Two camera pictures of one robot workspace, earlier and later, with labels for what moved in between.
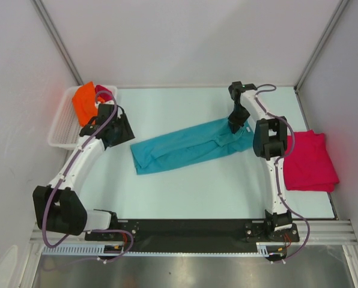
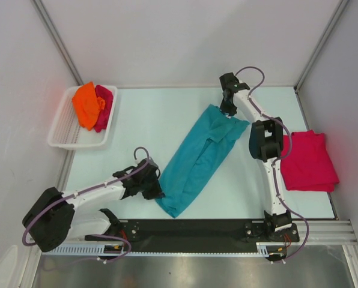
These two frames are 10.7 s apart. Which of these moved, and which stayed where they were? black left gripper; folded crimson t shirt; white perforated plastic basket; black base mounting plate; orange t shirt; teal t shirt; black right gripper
Moved: black left gripper; black right gripper; teal t shirt
Stayed: folded crimson t shirt; black base mounting plate; white perforated plastic basket; orange t shirt
